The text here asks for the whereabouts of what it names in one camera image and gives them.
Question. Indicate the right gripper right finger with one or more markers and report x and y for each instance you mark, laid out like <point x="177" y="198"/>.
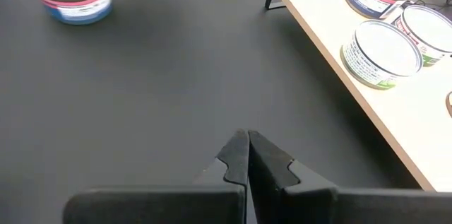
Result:
<point x="272" y="181"/>

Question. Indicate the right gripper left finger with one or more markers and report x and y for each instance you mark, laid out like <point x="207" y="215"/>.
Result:
<point x="233" y="167"/>

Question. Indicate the green label tuna can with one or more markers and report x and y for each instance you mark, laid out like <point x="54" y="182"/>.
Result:
<point x="385" y="51"/>
<point x="429" y="29"/>

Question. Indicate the wooden shelf with black frames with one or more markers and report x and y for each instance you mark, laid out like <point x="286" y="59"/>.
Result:
<point x="318" y="22"/>

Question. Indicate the gold lid seafood can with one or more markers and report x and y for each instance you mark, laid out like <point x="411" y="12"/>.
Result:
<point x="450" y="104"/>

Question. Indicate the black table mat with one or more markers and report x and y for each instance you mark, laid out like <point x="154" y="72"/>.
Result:
<point x="141" y="93"/>

